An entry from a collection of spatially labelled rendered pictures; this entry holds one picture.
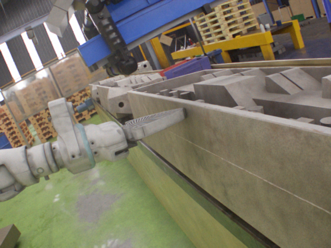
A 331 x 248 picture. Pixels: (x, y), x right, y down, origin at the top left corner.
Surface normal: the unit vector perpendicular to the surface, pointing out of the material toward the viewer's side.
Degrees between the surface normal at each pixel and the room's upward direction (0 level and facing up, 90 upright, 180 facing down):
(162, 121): 92
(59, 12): 90
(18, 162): 63
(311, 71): 80
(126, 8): 92
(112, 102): 90
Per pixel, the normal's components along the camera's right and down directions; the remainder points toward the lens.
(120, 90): 0.04, -0.67
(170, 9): 0.36, 0.14
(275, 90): -0.90, 0.29
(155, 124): 0.58, 0.06
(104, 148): -0.47, 0.30
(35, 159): 0.24, -0.29
